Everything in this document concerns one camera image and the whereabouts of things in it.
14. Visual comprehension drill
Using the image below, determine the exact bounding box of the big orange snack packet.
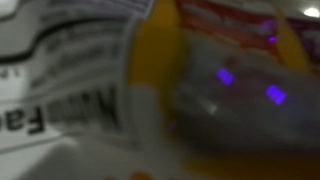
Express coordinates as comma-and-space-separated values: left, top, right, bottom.
0, 0, 320, 180

